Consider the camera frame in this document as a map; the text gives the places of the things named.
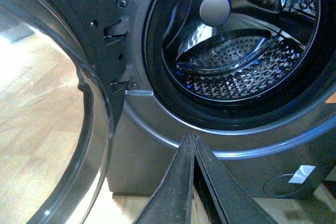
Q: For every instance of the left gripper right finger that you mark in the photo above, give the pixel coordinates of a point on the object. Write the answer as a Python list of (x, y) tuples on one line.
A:
[(224, 200)]

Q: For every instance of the washing machine door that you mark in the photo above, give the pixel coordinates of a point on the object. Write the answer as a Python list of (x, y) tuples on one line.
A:
[(59, 109)]

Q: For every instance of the grey front-load washing machine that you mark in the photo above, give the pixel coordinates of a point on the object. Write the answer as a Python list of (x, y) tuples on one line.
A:
[(249, 77)]

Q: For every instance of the orange warning sticker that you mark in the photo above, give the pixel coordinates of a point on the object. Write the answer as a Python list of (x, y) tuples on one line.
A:
[(331, 100)]

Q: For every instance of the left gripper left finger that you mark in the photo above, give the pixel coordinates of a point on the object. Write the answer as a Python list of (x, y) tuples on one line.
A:
[(172, 200)]

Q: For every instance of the white tape piece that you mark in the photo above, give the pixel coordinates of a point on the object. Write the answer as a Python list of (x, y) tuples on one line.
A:
[(301, 174)]

